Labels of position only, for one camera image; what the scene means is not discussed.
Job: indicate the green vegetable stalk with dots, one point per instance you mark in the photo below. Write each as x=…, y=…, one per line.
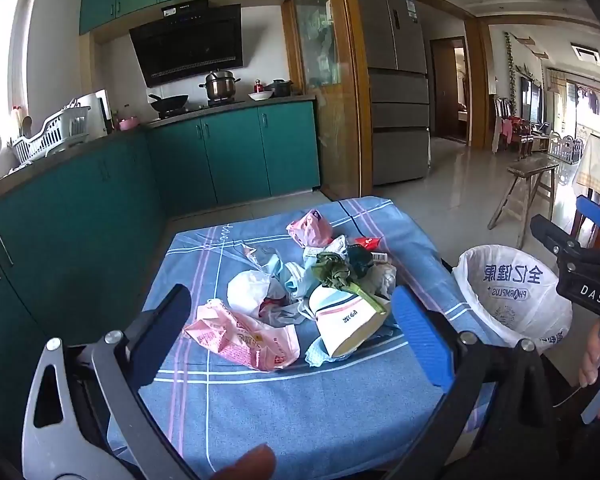
x=332, y=270

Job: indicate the person's right hand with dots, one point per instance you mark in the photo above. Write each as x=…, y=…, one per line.
x=591, y=355

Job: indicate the brown kitchen countertop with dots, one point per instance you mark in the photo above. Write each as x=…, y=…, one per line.
x=55, y=157

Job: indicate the large pink plastic bag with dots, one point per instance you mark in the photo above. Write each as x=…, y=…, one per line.
x=240, y=342

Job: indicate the wooden dining chairs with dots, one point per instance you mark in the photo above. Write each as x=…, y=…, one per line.
x=502, y=120

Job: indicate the dark teal bag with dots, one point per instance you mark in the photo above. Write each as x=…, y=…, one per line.
x=360, y=257

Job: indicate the clear grey plastic bag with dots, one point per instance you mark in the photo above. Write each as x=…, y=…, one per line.
x=265, y=257
x=382, y=277

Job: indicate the small pink plastic bag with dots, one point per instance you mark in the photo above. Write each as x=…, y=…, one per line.
x=310, y=230

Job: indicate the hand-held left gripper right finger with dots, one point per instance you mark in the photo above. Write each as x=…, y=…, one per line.
x=420, y=340

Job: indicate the black cooking pot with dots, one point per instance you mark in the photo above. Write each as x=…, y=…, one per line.
x=280, y=88

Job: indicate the steel stock pot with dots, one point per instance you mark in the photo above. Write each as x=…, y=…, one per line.
x=221, y=85

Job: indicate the grey refrigerator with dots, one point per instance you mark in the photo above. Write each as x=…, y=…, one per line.
x=397, y=90

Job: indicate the green leaf garland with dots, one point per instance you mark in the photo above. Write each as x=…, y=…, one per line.
x=510, y=70

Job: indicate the white barcode box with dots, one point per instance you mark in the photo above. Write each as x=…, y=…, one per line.
x=380, y=257

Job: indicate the light blue plastic bag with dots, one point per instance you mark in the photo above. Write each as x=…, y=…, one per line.
x=295, y=280

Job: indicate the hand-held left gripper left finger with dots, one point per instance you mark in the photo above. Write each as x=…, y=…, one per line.
x=162, y=325

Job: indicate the table with yellow cloth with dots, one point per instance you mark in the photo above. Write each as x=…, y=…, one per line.
x=597, y=165

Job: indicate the white bowl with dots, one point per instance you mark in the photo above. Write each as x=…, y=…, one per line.
x=261, y=95

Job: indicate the teal lower kitchen cabinets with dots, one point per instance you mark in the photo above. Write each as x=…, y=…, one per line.
x=230, y=150

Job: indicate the red bottle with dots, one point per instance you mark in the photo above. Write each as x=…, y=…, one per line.
x=258, y=86

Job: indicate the white baby fence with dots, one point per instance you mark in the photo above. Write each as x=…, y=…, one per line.
x=567, y=147

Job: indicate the white dish rack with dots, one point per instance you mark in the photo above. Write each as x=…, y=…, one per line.
x=55, y=135

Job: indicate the black gas stove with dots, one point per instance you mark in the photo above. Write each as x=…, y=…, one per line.
x=205, y=106

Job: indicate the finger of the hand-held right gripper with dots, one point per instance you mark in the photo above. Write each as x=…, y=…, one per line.
x=552, y=237
x=597, y=215

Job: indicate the black wok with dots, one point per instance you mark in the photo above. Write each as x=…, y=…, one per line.
x=170, y=102

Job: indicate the white kitchen appliance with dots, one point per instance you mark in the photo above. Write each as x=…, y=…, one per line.
x=97, y=110

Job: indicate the brown wooden door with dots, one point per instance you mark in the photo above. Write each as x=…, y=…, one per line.
x=442, y=90

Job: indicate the trash bin with white bag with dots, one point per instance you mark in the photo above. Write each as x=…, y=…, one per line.
x=500, y=280

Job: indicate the person's left hand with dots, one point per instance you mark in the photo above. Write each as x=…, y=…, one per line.
x=247, y=465

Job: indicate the ceiling air vent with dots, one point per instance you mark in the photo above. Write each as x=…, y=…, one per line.
x=586, y=53

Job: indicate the white patterned wrapper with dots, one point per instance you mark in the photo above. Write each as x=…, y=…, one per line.
x=325, y=249

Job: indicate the wood framed glass partition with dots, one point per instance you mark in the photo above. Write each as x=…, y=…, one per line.
x=325, y=60

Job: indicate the white bag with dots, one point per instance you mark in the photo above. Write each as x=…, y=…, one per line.
x=247, y=290

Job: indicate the red snack packet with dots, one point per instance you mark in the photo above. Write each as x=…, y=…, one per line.
x=367, y=244

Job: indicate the wooden bench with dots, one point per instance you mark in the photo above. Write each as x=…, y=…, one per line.
x=530, y=165

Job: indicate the pink container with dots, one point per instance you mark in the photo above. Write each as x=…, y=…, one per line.
x=128, y=124

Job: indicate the white paper cup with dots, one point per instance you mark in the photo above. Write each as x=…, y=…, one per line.
x=340, y=320

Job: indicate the blue striped tablecloth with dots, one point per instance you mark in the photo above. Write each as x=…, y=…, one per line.
x=280, y=410

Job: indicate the blue cloth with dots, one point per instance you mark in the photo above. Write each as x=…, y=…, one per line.
x=317, y=355

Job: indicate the black range hood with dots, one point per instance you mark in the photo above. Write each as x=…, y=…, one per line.
x=190, y=45

